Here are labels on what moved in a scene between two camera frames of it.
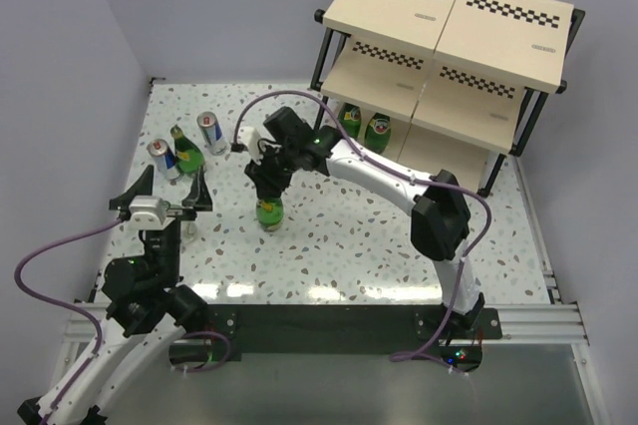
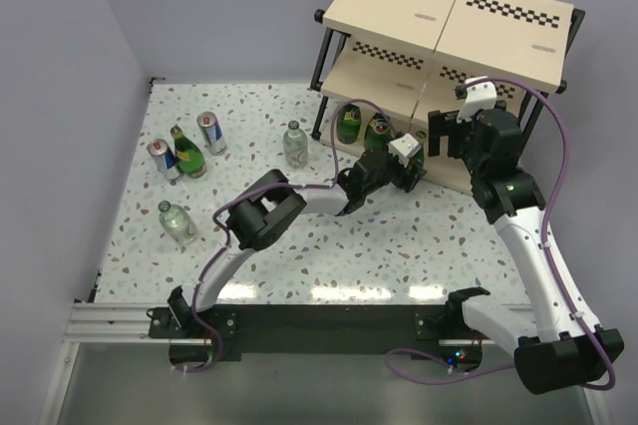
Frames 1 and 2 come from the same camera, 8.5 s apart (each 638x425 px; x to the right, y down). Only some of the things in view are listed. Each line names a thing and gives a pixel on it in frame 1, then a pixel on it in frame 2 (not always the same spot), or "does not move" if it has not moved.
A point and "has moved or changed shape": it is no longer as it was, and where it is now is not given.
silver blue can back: (212, 133) does not move
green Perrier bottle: (188, 157) does not move
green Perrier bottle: (269, 212) has moved or changed shape
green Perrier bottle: (378, 133) does not move
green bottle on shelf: (350, 119) does not move
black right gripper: (266, 183) to (445, 124)
